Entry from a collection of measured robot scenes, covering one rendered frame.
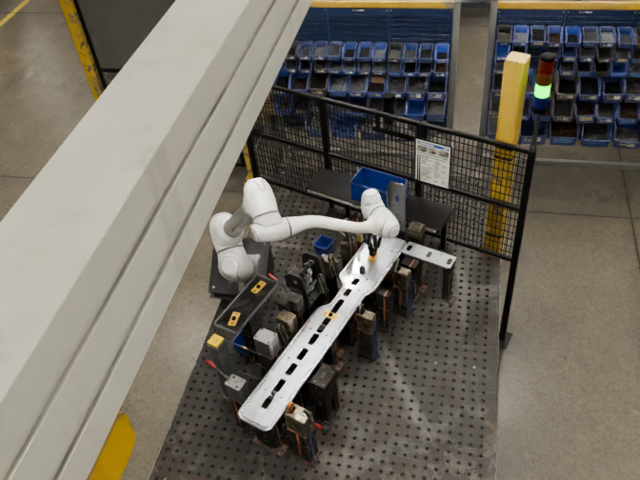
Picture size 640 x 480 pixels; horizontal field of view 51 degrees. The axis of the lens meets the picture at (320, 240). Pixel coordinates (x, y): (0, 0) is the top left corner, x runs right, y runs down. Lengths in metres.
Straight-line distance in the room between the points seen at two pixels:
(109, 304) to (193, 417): 3.17
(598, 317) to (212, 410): 2.68
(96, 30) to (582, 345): 4.22
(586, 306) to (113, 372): 4.63
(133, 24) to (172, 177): 5.01
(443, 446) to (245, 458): 0.95
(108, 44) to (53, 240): 5.31
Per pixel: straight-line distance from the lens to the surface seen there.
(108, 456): 0.50
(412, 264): 3.73
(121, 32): 5.61
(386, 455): 3.37
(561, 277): 5.13
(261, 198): 3.24
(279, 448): 3.41
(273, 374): 3.29
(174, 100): 0.54
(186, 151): 0.55
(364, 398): 3.53
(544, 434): 4.32
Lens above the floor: 3.66
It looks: 43 degrees down
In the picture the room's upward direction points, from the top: 7 degrees counter-clockwise
